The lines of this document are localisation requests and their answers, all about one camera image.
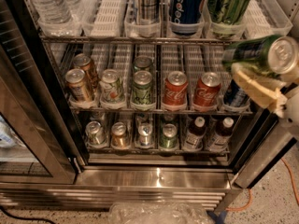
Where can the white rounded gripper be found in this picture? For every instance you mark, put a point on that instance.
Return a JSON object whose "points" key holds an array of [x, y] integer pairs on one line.
{"points": [[291, 112]]}

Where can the dark blue can middle shelf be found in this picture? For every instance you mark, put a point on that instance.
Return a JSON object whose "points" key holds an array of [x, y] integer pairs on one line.
{"points": [[235, 96]]}

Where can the steel fridge door right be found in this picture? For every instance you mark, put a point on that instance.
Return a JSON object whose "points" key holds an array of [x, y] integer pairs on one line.
{"points": [[275, 146]]}

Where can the red Coca-Cola can right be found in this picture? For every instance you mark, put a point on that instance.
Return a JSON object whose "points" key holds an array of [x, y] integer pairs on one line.
{"points": [[207, 88]]}

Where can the red coca-cola can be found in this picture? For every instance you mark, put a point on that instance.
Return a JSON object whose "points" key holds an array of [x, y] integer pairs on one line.
{"points": [[175, 88], [207, 88]]}

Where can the green can top shelf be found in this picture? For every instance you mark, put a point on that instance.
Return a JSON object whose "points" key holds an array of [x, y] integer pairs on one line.
{"points": [[227, 17]]}

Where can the red Coca-Cola can left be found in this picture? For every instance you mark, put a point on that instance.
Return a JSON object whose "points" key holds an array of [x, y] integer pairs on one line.
{"points": [[175, 88]]}

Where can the blue Pepsi can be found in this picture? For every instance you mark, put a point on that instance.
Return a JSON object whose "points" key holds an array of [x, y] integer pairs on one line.
{"points": [[184, 16]]}

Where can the green can middle shelf front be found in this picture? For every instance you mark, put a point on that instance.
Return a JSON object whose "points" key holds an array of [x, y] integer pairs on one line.
{"points": [[142, 86]]}

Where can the green can middle shelf rear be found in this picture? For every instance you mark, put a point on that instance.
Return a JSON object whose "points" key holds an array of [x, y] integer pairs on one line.
{"points": [[142, 63]]}

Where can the gold can bottom shelf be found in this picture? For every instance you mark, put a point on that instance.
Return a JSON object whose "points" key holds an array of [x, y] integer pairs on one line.
{"points": [[119, 135]]}

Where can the white green soda can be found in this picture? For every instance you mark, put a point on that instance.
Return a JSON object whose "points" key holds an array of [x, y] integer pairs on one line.
{"points": [[111, 86]]}

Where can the stainless steel fridge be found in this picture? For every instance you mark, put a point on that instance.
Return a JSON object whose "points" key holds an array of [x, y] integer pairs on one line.
{"points": [[107, 31]]}

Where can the silver green can bottom shelf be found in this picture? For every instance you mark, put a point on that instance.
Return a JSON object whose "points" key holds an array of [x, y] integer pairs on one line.
{"points": [[95, 133]]}

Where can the gold can rear left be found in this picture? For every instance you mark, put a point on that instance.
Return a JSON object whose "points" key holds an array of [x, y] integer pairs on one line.
{"points": [[86, 63]]}

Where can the gold can front left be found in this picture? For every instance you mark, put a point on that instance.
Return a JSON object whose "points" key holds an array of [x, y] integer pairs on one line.
{"points": [[79, 85]]}

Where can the glass fridge door left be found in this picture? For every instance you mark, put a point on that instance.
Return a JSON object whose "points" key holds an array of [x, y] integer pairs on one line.
{"points": [[33, 105]]}

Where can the brown bottle right white cap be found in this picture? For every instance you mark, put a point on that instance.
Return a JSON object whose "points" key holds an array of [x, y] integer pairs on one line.
{"points": [[220, 136]]}

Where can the brown bottle white cap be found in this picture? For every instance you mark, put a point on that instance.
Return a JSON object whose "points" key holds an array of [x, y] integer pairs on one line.
{"points": [[195, 134], [220, 136]]}

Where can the brown bottle left white cap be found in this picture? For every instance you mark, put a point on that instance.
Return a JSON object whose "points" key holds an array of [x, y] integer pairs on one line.
{"points": [[195, 134]]}

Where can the clear plastic bag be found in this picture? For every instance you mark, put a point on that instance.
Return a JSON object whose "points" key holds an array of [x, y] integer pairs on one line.
{"points": [[157, 213]]}

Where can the clear water bottle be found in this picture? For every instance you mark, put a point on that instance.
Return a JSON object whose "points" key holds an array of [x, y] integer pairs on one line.
{"points": [[55, 18]]}

